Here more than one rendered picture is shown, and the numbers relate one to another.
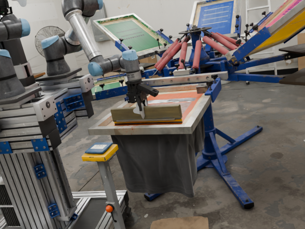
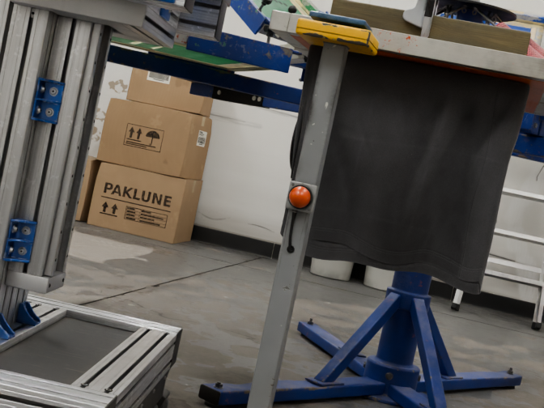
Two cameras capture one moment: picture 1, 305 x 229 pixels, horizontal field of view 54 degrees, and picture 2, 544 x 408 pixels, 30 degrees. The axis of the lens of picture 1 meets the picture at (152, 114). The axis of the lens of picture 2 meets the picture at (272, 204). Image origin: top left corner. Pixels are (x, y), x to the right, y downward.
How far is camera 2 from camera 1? 1.17 m
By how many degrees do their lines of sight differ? 20
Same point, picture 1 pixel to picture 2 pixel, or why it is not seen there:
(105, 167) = (338, 76)
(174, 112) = (513, 47)
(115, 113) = (345, 12)
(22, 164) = (12, 57)
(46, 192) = (23, 178)
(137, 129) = (422, 42)
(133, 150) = (357, 121)
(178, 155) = (483, 162)
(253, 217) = not seen: outside the picture
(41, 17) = not seen: outside the picture
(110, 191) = (320, 151)
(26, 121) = not seen: outside the picture
